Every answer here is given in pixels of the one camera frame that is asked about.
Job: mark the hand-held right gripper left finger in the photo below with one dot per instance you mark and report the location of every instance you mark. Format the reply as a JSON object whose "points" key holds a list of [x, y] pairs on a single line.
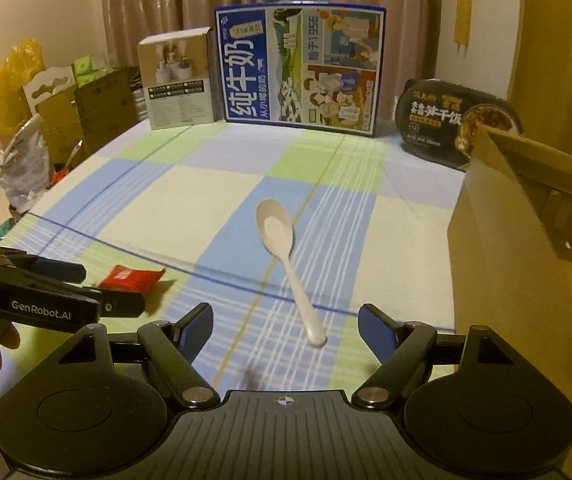
{"points": [[198, 330]]}

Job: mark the yellow wall hanging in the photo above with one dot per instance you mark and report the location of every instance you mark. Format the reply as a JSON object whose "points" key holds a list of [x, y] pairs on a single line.
{"points": [[463, 12]]}

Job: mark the checkered desktop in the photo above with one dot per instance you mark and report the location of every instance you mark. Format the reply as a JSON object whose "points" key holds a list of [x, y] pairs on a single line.
{"points": [[166, 200]]}

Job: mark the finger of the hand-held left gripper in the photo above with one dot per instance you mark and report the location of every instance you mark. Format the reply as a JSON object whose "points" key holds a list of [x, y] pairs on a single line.
{"points": [[121, 304], [61, 272]]}

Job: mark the tall brown carton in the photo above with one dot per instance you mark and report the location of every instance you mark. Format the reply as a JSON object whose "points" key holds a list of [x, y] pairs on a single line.
{"points": [[106, 110]]}

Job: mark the small brown carton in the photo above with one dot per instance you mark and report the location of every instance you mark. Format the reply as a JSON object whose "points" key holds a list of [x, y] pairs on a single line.
{"points": [[61, 127]]}

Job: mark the white striped bag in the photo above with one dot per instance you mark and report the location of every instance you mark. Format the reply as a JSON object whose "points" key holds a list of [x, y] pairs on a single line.
{"points": [[138, 100]]}

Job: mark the yellow plastic bag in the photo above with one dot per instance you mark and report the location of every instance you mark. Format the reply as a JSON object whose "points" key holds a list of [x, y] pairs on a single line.
{"points": [[13, 80]]}

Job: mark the white plastic bag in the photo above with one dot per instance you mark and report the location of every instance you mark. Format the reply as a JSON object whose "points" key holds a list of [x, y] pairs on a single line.
{"points": [[26, 165]]}

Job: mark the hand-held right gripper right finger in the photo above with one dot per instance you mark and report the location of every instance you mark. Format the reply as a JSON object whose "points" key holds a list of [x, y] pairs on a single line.
{"points": [[376, 332]]}

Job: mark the wooden door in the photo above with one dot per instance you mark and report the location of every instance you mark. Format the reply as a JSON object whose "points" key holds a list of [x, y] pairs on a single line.
{"points": [[561, 35]]}

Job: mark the brown cardboard box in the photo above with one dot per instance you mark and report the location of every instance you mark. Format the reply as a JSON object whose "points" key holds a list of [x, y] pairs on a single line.
{"points": [[506, 260]]}

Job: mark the white product box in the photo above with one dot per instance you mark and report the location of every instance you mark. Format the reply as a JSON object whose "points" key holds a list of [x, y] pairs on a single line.
{"points": [[178, 85]]}

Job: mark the white cardboard hanger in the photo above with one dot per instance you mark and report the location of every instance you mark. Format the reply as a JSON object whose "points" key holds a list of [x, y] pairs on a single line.
{"points": [[48, 87]]}

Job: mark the red snack packet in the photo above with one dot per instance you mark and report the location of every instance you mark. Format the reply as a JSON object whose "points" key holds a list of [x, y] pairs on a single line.
{"points": [[131, 280]]}

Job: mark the blue milk carton box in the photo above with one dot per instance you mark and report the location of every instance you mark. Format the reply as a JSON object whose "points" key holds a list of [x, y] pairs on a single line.
{"points": [[301, 70]]}

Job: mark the white plastic spoon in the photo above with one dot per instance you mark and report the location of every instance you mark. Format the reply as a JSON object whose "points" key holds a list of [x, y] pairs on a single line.
{"points": [[276, 230]]}

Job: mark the green tissue packs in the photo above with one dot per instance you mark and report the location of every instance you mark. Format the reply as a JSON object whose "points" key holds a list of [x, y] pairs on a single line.
{"points": [[91, 67]]}

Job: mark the black instant rice bowl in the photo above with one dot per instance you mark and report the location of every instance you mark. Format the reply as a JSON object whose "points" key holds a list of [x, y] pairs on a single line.
{"points": [[441, 115]]}

